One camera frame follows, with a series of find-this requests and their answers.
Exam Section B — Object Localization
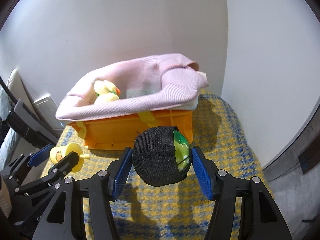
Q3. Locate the dark wooden furniture edge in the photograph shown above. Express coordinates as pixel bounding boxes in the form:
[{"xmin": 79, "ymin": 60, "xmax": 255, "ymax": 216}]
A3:
[{"xmin": 263, "ymin": 107, "xmax": 319, "ymax": 182}]

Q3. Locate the person's hand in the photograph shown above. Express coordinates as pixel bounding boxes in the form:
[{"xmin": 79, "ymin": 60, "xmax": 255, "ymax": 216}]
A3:
[{"xmin": 0, "ymin": 176, "xmax": 12, "ymax": 218}]

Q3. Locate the green ball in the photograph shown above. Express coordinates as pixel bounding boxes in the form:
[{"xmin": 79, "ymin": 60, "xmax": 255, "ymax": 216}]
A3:
[{"xmin": 132, "ymin": 126, "xmax": 192, "ymax": 187}]

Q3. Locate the orange plastic basket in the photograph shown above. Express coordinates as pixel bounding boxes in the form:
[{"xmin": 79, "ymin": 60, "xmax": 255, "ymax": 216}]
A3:
[{"xmin": 69, "ymin": 110, "xmax": 193, "ymax": 150}]

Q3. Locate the pink knitted cloth liner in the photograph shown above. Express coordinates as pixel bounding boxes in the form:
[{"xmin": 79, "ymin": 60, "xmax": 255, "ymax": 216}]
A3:
[{"xmin": 55, "ymin": 53, "xmax": 208, "ymax": 121}]

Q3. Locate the beige chair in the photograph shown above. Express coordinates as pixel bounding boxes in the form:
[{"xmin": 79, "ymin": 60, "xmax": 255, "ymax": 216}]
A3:
[{"xmin": 7, "ymin": 69, "xmax": 34, "ymax": 112}]

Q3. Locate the black grey device stand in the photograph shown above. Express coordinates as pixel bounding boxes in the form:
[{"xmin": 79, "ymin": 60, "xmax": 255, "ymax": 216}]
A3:
[{"xmin": 1, "ymin": 79, "xmax": 59, "ymax": 148}]

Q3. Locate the yellow blue woven blanket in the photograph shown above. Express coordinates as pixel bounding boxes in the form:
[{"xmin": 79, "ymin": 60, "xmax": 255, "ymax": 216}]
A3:
[{"xmin": 41, "ymin": 88, "xmax": 272, "ymax": 240}]

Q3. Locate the yellow plush duck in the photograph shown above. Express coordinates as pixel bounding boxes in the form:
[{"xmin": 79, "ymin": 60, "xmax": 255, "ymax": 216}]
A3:
[{"xmin": 93, "ymin": 80, "xmax": 120, "ymax": 105}]

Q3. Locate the yellow toy cup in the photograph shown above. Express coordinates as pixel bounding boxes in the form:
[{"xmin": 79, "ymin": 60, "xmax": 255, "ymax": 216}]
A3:
[{"xmin": 49, "ymin": 143, "xmax": 90, "ymax": 173}]

